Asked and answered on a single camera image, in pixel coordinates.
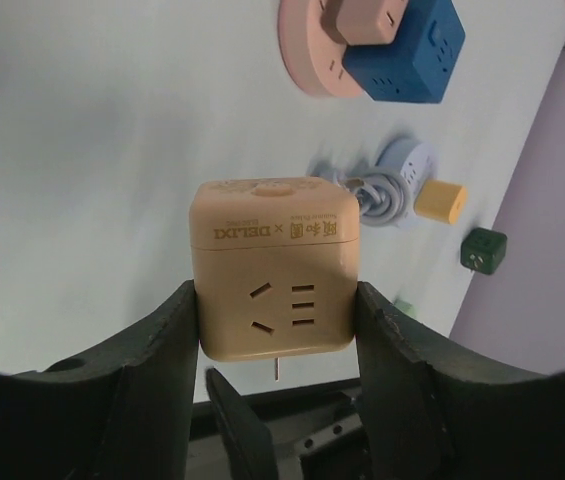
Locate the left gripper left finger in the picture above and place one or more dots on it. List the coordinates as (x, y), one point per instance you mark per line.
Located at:
(119, 410)

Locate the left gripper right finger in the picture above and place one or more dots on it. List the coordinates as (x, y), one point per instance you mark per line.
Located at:
(433, 409)

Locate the tan cube plug adapter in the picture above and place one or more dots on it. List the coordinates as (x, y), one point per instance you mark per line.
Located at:
(275, 266)

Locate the yellow plug adapter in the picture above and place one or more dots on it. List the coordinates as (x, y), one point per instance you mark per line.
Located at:
(441, 201)

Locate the round blue power strip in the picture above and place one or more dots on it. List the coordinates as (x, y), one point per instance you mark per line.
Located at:
(387, 186)

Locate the blue cube socket adapter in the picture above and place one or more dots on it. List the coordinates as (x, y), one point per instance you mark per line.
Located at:
(417, 66)

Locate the pink brown USB charger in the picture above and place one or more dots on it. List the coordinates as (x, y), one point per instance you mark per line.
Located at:
(362, 22)

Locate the green plug adapter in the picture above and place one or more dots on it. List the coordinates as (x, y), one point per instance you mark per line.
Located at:
(405, 307)

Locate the dark green cube adapter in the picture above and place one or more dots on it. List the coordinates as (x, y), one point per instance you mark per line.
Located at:
(483, 250)

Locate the round pink power strip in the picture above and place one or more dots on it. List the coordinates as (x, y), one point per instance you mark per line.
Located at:
(312, 50)

